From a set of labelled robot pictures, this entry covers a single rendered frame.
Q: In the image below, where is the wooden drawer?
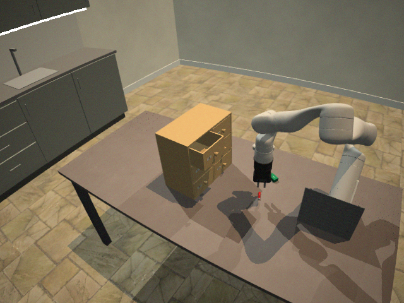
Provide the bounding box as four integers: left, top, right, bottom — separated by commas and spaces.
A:
212, 115, 231, 136
223, 133, 231, 155
189, 131, 225, 171
214, 150, 231, 178
193, 166, 214, 198
191, 166, 209, 182

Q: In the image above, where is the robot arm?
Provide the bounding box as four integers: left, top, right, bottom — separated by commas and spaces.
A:
251, 103, 377, 203

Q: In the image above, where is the small brown wooden chest of drawers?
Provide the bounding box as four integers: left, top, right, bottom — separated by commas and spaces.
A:
155, 103, 232, 199

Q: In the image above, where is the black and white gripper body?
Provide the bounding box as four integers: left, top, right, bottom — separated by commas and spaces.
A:
252, 144, 275, 183

